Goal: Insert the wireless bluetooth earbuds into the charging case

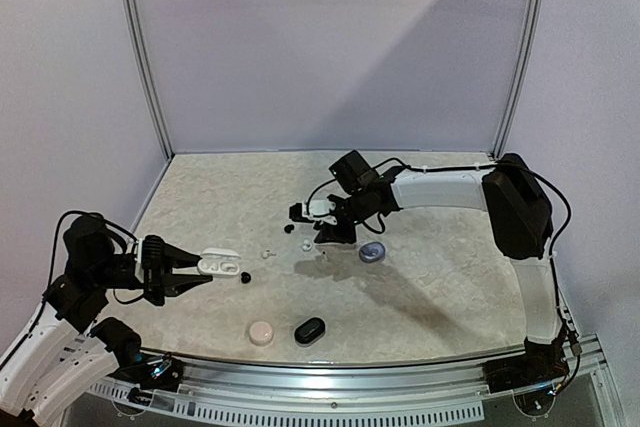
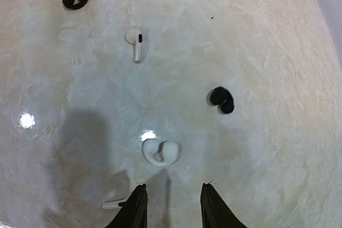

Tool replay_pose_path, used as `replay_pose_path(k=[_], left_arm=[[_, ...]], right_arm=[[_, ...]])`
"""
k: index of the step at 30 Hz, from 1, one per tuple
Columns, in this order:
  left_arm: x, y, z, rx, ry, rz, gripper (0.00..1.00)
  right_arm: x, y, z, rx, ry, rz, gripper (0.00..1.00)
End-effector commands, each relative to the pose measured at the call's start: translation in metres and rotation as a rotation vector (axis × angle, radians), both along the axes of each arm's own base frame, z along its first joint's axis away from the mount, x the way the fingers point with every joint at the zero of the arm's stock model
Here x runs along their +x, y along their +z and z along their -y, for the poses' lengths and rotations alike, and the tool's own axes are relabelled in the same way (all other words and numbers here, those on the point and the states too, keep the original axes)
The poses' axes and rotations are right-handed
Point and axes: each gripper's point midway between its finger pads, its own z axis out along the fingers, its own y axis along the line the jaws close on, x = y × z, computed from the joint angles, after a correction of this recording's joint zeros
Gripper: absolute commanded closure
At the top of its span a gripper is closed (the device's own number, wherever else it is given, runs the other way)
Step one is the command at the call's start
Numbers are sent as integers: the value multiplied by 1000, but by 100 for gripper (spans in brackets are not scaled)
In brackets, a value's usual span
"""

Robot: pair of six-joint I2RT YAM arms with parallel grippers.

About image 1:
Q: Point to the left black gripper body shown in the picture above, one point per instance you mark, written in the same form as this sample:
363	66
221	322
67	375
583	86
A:
153	266

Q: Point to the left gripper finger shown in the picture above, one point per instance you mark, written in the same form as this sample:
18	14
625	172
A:
178	284
176	258

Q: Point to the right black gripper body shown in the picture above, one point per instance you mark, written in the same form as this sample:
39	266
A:
338	220

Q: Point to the purple charging case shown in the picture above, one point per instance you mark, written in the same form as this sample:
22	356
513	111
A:
372	252

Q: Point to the white clip earbud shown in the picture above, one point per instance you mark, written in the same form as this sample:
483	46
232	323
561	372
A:
306	246

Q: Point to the white charging case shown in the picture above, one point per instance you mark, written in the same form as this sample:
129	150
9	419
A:
219	262

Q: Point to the pink charging case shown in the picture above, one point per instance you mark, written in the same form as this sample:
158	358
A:
261	333

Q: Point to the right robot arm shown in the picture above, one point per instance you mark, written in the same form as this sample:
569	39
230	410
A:
512	198

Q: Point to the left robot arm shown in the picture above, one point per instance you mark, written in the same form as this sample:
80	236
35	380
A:
67	345

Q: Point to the black charging case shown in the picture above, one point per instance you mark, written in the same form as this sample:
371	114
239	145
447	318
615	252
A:
309	331

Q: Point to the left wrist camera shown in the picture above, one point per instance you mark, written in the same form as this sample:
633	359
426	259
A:
135	268

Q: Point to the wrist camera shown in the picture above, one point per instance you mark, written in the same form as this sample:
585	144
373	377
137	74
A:
135	268
314	211

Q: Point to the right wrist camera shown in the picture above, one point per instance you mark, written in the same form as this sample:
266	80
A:
314	211

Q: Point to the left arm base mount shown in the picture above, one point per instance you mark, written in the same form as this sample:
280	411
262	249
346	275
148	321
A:
148	372

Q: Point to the aluminium front rail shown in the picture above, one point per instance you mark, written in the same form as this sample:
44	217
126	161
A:
452	393

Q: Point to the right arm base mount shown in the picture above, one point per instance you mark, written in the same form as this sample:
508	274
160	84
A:
539	364

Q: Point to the right aluminium frame post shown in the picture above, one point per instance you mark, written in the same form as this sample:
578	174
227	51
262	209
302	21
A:
525	46

